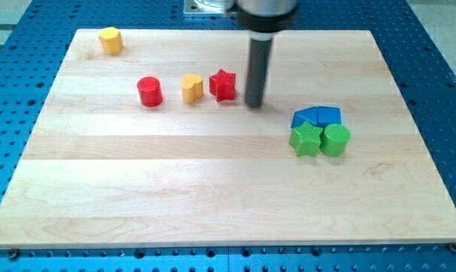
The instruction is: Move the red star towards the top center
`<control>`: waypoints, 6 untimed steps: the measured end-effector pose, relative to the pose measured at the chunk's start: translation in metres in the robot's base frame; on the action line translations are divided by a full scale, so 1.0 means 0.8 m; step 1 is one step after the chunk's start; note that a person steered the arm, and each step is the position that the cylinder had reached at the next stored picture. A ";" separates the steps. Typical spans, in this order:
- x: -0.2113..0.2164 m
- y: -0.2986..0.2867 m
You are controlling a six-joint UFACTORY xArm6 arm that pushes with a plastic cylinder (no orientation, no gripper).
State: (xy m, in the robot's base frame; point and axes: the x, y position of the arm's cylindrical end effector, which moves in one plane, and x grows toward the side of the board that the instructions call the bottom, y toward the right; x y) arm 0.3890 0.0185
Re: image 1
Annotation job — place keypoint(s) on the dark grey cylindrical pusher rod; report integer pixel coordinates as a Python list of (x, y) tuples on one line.
[(258, 62)]

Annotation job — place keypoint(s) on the red star block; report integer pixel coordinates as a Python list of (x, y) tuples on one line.
[(222, 85)]

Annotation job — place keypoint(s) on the green star block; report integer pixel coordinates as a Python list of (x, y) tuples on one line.
[(306, 139)]

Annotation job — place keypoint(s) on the silver mounting plate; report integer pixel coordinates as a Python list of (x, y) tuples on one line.
[(208, 8)]

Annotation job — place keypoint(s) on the yellow heart block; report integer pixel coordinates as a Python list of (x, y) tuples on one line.
[(192, 88)]

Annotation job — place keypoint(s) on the blue triangular block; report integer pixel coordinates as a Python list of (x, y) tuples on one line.
[(309, 115)]

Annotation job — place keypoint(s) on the blue cube block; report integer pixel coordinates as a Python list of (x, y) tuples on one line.
[(328, 115)]

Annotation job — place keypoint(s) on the green cylinder block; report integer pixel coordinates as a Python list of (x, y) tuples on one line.
[(334, 139)]

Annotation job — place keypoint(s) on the red cylinder block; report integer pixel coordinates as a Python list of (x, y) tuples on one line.
[(149, 90)]

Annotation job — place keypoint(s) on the wooden board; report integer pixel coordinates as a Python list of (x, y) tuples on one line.
[(101, 170)]

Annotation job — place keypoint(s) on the yellow hexagon block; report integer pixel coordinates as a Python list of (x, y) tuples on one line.
[(111, 40)]

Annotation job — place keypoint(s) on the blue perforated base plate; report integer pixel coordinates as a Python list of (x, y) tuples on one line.
[(417, 40)]

